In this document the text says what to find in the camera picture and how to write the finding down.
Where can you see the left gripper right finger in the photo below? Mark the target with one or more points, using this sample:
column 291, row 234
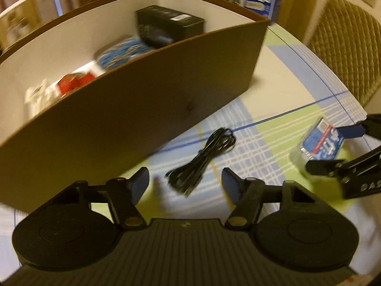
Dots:
column 246, row 195

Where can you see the large brown cardboard box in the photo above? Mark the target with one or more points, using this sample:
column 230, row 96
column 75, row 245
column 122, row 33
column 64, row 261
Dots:
column 101, row 130

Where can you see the black product box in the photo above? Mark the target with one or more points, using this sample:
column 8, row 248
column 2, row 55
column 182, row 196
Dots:
column 159, row 26

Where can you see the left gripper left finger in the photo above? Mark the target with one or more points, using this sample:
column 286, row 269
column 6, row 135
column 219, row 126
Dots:
column 124, row 194

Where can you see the white plastic holder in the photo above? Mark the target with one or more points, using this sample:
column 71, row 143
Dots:
column 37, row 99

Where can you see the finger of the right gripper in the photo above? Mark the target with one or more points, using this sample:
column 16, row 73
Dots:
column 323, row 167
column 353, row 131

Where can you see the red snack packet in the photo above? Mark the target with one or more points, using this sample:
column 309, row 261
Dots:
column 73, row 81

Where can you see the clear blue-label packet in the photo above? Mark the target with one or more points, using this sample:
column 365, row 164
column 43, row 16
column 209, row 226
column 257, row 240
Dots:
column 322, row 141

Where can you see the striped knitted sock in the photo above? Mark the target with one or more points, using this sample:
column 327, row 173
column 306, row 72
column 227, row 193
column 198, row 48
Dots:
column 121, row 52

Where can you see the white photo product box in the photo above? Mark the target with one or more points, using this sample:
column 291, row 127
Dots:
column 23, row 17

